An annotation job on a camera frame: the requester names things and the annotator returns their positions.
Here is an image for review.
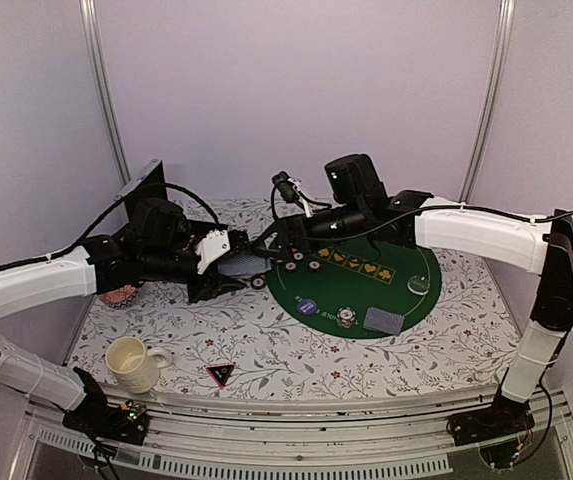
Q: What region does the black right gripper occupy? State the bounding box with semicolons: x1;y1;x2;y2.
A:
250;200;368;262

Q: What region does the blue playing card deck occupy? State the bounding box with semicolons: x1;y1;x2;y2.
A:
217;253;271;277

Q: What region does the blue small blind button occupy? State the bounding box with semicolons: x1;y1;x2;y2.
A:
296;299;318;316

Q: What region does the black triangular marker tag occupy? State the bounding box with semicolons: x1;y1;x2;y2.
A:
206;364;235;388

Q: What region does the poker chip stack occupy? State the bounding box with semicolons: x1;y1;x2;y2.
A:
336;307;357;329

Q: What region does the dealt blue card pile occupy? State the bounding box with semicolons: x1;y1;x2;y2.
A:
363;307;405;336

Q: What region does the white dealer button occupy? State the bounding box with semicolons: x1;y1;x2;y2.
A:
407;275;431;296

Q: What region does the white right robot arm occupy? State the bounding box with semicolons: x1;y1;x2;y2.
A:
251;154;573;436

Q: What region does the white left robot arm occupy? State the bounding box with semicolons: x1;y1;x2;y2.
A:
0;198;248;434

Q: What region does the round green poker mat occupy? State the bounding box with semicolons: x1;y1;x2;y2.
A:
265;239;442;339

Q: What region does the cream ceramic mug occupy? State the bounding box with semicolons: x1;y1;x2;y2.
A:
105;337;173;394

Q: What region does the aluminium poker chip case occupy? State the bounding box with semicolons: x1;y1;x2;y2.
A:
114;158;169;222

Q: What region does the floral white table mat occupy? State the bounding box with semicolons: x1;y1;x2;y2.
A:
68;197;530;401

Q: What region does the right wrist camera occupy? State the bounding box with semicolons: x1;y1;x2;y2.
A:
271;171;313;218

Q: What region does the aluminium front rail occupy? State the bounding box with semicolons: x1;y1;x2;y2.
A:
9;387;573;479

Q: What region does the right aluminium frame post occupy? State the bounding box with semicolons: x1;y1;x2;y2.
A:
458;0;516;203

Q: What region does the aluminium frame post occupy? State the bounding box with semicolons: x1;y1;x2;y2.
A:
458;0;516;203
79;0;131;186

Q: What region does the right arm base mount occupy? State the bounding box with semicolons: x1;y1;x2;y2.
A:
446;394;535;470

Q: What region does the left aluminium frame post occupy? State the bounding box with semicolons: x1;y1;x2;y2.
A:
79;0;131;186

